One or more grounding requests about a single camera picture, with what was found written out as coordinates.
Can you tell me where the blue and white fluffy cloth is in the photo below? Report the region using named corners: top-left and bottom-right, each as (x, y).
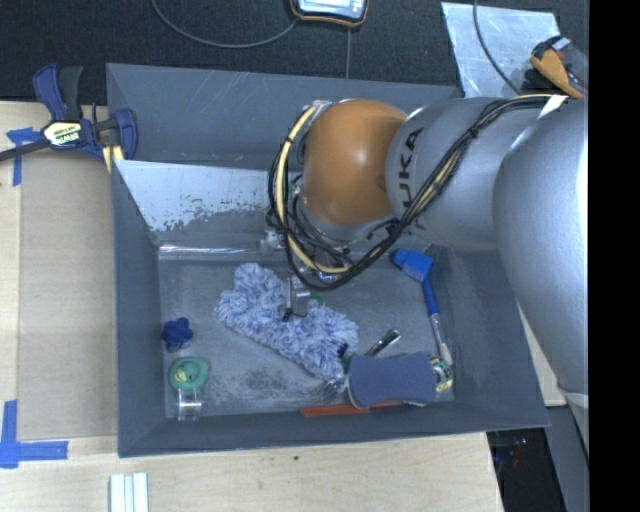
top-left (214, 262), bottom-right (361, 381)

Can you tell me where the red-brown flat block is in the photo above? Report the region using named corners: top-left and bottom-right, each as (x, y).
top-left (299, 399), bottom-right (404, 418)

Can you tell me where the blue-grey foam roll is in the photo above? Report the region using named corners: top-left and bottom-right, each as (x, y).
top-left (345, 351), bottom-right (438, 409)

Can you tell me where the dark blue flower-shaped toy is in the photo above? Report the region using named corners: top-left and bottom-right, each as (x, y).
top-left (160, 317), bottom-right (195, 351)

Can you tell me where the clear plastic cup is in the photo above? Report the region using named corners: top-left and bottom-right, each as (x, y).
top-left (176, 387), bottom-right (204, 422)

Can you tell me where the green and white round thing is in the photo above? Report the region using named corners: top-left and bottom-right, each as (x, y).
top-left (430, 355), bottom-right (456, 394)

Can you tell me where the grey metal bin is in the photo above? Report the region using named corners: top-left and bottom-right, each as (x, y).
top-left (104, 62), bottom-right (552, 459)

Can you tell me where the brown cardboard board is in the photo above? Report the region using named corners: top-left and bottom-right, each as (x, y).
top-left (17, 149), bottom-right (121, 442)

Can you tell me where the blue handled tool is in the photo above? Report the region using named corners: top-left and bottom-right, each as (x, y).
top-left (389, 248), bottom-right (455, 371)

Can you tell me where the green ring toy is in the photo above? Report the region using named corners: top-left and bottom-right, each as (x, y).
top-left (167, 356), bottom-right (211, 393)

